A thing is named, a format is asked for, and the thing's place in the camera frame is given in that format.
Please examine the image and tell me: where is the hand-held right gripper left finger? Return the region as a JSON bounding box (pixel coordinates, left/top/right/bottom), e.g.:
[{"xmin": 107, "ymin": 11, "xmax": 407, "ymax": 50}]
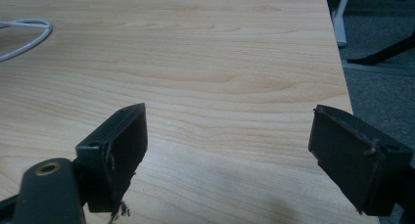
[{"xmin": 74, "ymin": 102, "xmax": 149, "ymax": 216}]

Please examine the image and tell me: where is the white wire hat rack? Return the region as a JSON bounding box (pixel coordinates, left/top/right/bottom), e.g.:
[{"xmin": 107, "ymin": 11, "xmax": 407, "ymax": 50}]
[{"xmin": 0, "ymin": 18, "xmax": 54, "ymax": 64}]

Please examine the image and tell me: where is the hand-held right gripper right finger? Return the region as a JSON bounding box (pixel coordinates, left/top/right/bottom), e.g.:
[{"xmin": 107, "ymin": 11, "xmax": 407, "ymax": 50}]
[{"xmin": 307, "ymin": 104, "xmax": 415, "ymax": 218}]

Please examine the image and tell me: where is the white metal stand frame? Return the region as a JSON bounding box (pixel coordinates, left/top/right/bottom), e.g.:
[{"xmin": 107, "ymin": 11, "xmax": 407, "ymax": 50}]
[{"xmin": 330, "ymin": 0, "xmax": 354, "ymax": 49}]

